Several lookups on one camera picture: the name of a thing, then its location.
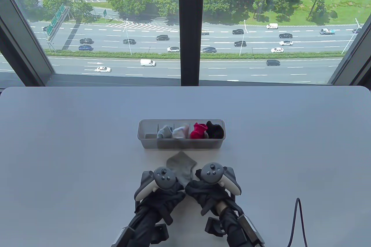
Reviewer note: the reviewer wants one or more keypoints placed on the grey hand controller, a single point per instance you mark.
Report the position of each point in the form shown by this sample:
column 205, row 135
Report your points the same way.
column 213, row 173
column 164, row 178

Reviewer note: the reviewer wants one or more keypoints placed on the person's right hand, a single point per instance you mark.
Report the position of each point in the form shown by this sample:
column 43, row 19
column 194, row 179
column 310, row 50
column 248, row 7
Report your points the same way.
column 208, row 195

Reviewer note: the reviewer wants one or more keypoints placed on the black right forearm module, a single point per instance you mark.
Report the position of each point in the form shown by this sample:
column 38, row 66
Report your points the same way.
column 252, row 231

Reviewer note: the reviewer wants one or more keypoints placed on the clear plastic divided organizer box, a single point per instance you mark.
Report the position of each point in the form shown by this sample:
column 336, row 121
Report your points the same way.
column 150, row 144

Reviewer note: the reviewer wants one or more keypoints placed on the black left forearm module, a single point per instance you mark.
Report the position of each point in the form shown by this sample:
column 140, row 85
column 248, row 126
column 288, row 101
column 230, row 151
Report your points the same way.
column 123, row 237

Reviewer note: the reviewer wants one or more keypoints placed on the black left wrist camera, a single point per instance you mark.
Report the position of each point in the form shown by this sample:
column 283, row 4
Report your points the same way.
column 161, row 234

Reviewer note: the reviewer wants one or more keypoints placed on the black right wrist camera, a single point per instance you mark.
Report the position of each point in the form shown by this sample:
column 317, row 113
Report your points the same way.
column 214, row 226

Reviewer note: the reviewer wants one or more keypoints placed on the black sock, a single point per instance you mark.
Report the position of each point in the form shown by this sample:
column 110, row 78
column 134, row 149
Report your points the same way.
column 213, row 126
column 218, row 134

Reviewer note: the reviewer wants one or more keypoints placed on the grey sock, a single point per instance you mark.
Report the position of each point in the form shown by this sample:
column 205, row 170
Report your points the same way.
column 182, row 168

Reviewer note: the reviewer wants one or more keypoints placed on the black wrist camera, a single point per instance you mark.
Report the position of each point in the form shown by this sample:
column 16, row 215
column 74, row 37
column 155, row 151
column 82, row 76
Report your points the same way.
column 161, row 234
column 214, row 226

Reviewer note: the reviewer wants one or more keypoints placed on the dark window frame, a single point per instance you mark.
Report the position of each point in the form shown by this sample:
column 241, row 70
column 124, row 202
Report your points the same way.
column 189, row 27

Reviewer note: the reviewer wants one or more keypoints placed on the green road sign gantry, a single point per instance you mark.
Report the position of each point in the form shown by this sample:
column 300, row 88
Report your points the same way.
column 55, row 19

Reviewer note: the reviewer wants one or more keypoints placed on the person's left hand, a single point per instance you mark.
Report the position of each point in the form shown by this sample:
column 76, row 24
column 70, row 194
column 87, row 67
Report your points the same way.
column 165, row 200

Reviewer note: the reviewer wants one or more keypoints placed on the white sock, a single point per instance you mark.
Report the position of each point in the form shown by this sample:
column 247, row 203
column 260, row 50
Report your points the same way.
column 178, row 134
column 185, row 129

